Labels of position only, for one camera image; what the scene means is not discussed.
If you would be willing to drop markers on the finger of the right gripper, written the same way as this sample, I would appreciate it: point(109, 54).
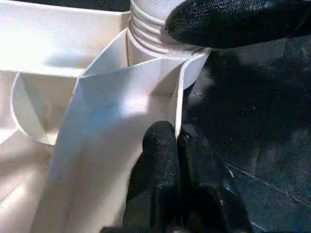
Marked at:
point(230, 24)

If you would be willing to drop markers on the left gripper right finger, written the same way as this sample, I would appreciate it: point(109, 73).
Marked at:
point(206, 194)

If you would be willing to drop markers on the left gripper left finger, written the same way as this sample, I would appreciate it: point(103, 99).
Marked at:
point(158, 174)

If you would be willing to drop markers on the white plastic table top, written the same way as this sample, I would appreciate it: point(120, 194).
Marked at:
point(109, 121)

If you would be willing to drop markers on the white plastic table leg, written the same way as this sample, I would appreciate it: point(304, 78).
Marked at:
point(148, 24)

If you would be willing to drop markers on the black work mat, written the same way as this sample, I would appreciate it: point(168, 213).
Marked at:
point(267, 109)

